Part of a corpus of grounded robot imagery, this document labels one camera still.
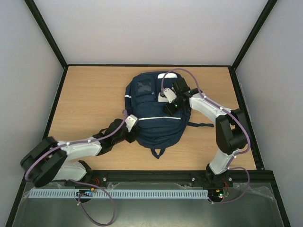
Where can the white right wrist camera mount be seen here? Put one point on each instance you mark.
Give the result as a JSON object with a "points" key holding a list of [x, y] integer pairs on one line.
{"points": [[167, 95]]}

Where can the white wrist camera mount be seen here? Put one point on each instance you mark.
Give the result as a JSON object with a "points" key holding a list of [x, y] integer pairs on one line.
{"points": [[131, 121], [167, 95]]}

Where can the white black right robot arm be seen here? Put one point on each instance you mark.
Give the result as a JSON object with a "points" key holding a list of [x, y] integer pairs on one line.
{"points": [[231, 134]]}

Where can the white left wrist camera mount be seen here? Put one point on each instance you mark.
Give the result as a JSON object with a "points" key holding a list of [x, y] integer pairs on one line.
{"points": [[131, 121]]}

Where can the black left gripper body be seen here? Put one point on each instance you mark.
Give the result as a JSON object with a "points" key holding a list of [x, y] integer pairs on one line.
{"points": [[130, 139]]}

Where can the light blue slotted cable duct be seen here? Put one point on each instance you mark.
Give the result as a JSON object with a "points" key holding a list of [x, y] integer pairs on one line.
{"points": [[118, 194]]}

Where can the navy blue student backpack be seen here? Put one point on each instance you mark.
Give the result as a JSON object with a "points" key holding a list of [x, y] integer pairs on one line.
{"points": [[158, 130]]}

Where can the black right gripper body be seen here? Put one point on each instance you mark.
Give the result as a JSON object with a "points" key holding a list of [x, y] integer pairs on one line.
{"points": [[169, 109]]}

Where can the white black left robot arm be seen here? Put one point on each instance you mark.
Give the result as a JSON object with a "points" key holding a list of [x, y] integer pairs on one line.
{"points": [[52, 160]]}

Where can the black aluminium frame rail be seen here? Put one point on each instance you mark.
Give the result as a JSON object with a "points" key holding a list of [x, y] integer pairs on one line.
{"points": [[195, 178]]}

